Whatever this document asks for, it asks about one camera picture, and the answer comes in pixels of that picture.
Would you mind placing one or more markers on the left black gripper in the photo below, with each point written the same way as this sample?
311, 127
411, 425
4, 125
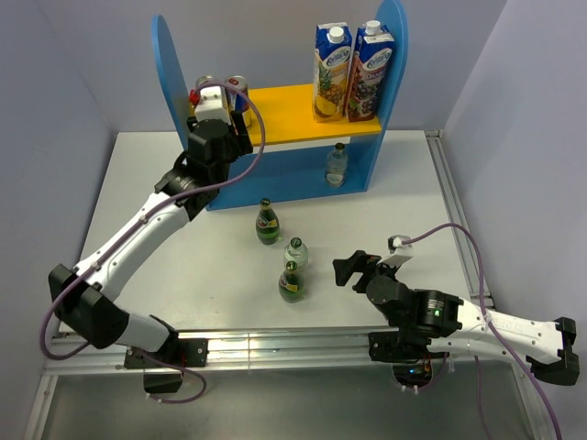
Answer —
238, 136

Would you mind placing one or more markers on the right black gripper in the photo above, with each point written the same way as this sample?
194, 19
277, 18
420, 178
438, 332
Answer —
359, 262

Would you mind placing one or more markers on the energy drink can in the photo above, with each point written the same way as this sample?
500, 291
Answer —
204, 82
235, 101

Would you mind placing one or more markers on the green glass bottle front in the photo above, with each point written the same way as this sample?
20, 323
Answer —
291, 284

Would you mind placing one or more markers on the green glass bottle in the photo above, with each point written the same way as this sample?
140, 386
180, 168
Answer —
267, 223
291, 284

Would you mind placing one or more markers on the clear glass bottle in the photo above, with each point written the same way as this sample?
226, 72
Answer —
297, 251
336, 165

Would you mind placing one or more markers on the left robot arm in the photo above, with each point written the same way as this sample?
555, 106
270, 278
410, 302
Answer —
84, 297

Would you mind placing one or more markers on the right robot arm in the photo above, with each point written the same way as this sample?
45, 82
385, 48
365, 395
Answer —
545, 347

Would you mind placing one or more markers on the blue and yellow shelf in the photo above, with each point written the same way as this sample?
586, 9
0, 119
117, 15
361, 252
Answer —
290, 148

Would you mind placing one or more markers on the pineapple juice carton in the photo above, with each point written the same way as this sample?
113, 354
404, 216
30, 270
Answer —
331, 68

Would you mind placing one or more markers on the berry juice carton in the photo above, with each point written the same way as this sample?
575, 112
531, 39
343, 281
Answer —
373, 48

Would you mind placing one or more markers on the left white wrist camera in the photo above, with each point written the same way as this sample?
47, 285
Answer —
209, 103

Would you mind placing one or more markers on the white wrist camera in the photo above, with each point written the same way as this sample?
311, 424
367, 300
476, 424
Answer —
400, 251
209, 103

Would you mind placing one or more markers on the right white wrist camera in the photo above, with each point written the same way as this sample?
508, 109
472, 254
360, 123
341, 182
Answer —
400, 251

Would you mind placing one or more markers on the aluminium rail frame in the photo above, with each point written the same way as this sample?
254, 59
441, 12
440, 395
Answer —
277, 370

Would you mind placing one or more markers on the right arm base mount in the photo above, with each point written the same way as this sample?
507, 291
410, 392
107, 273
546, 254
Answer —
409, 355

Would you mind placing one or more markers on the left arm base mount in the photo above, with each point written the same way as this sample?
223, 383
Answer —
165, 371

